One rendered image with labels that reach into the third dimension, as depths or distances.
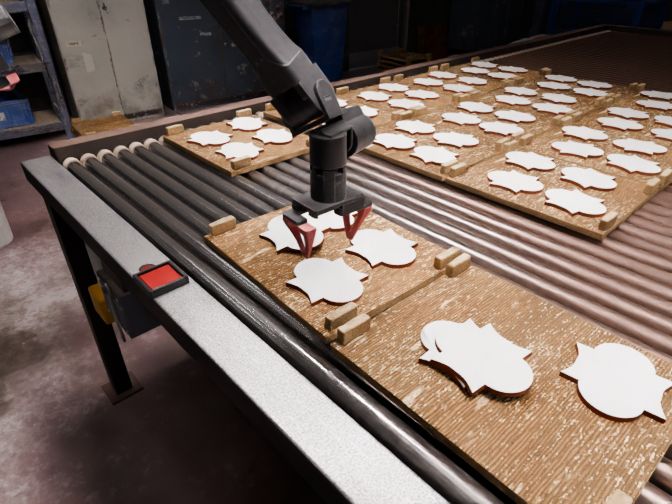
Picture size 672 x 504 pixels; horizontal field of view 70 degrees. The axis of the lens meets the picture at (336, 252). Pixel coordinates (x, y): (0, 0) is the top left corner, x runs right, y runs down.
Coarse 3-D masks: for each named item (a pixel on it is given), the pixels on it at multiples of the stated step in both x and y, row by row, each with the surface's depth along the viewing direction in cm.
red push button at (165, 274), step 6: (156, 270) 91; (162, 270) 91; (168, 270) 91; (174, 270) 91; (144, 276) 90; (150, 276) 90; (156, 276) 90; (162, 276) 90; (168, 276) 90; (174, 276) 90; (180, 276) 90; (144, 282) 88; (150, 282) 88; (156, 282) 88; (162, 282) 88; (168, 282) 88; (150, 288) 87
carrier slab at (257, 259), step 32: (256, 224) 105; (384, 224) 105; (224, 256) 96; (256, 256) 94; (288, 256) 94; (320, 256) 94; (352, 256) 94; (416, 256) 94; (288, 288) 85; (384, 288) 85; (416, 288) 87; (320, 320) 78
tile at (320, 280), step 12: (300, 264) 90; (312, 264) 90; (324, 264) 90; (336, 264) 90; (300, 276) 87; (312, 276) 87; (324, 276) 87; (336, 276) 87; (348, 276) 87; (360, 276) 87; (300, 288) 84; (312, 288) 84; (324, 288) 84; (336, 288) 84; (348, 288) 84; (360, 288) 84; (312, 300) 81; (324, 300) 82; (336, 300) 81; (348, 300) 81
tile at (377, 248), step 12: (360, 240) 98; (372, 240) 98; (384, 240) 98; (396, 240) 98; (408, 240) 98; (348, 252) 95; (360, 252) 94; (372, 252) 94; (384, 252) 94; (396, 252) 94; (408, 252) 94; (372, 264) 90; (384, 264) 91; (396, 264) 90; (408, 264) 91
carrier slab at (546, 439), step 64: (384, 320) 78; (448, 320) 78; (512, 320) 78; (576, 320) 78; (384, 384) 66; (448, 384) 66; (576, 384) 66; (512, 448) 58; (576, 448) 58; (640, 448) 58
